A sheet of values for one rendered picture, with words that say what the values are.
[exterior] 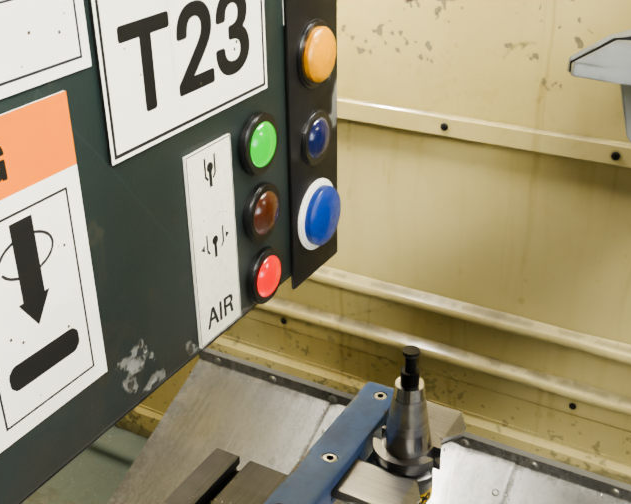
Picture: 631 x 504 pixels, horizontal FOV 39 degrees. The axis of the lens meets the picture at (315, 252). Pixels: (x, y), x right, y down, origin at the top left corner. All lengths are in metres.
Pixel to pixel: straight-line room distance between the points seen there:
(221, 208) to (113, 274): 0.06
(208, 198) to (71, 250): 0.08
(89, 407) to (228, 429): 1.20
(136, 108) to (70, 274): 0.06
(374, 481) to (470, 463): 0.61
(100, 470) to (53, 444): 1.51
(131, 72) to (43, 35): 0.04
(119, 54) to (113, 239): 0.06
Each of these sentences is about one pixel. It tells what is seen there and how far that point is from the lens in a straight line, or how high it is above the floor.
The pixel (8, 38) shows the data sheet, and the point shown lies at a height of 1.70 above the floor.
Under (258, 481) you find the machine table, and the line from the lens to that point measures 1.29.
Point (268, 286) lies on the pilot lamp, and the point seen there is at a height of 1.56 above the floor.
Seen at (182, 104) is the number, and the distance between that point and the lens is 0.33.
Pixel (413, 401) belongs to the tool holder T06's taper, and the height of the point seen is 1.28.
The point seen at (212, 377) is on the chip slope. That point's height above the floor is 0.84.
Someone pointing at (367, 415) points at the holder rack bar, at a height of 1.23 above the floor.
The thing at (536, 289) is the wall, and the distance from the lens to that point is 1.25.
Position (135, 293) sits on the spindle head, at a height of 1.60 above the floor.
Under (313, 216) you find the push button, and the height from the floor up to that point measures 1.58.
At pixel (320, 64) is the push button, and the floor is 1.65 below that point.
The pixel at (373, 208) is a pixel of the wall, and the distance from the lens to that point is 1.29.
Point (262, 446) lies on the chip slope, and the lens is 1.49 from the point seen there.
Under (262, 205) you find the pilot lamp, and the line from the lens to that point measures 0.39.
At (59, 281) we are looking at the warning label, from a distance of 0.30.
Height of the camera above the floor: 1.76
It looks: 28 degrees down
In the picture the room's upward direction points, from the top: 1 degrees counter-clockwise
